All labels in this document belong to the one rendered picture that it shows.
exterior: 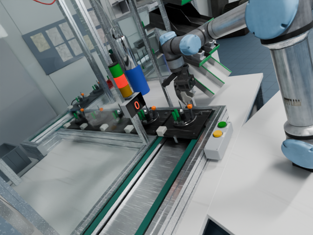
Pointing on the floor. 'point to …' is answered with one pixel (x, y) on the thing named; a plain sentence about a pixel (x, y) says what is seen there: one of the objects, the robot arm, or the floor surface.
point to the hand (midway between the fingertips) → (185, 103)
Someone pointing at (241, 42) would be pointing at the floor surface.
